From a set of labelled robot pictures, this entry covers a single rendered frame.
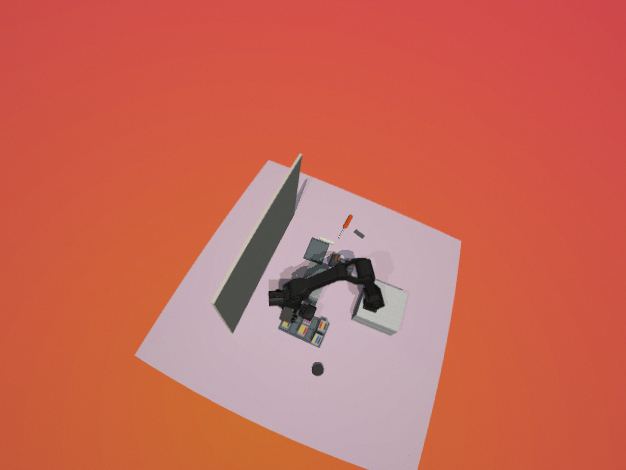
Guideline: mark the red screwdriver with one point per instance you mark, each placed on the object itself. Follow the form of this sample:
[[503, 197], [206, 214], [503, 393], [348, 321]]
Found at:
[[346, 223]]

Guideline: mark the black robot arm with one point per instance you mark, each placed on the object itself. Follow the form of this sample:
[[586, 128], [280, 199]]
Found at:
[[299, 289]]

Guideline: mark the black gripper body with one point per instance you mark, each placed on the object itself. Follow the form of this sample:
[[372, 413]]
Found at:
[[308, 311]]

